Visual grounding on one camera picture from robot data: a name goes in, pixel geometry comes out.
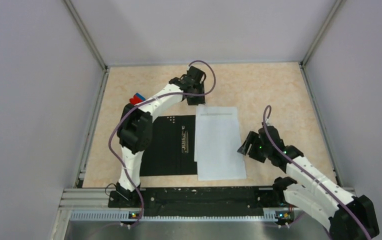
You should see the white slotted cable duct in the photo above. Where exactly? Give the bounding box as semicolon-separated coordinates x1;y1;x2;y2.
70;210;277;222

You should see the white paper sheet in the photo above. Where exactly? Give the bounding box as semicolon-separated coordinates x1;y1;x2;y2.
194;105;247;181

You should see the metal folder clip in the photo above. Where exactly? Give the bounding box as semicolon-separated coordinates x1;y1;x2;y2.
181;125;189;154

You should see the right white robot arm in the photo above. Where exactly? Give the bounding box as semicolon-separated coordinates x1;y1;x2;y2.
237;126;380;240

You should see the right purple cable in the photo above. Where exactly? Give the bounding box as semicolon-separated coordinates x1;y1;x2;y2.
263;105;374;240

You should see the purple cable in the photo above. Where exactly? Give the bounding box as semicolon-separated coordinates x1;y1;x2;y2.
263;105;374;240
108;60;217;229

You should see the teal folder black inside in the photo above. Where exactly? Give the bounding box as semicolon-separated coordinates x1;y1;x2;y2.
140;115;198;177

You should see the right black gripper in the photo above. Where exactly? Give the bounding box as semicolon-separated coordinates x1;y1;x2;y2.
237;131;272;163

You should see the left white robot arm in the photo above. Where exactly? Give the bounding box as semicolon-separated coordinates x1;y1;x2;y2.
109;65;206;207

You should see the red blue toy block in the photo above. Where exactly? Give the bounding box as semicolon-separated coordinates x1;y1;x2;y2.
129;92;146;105

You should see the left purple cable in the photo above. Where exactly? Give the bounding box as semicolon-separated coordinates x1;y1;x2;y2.
108;60;217;229

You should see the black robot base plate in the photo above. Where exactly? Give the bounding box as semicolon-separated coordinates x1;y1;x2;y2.
108;186;296;217

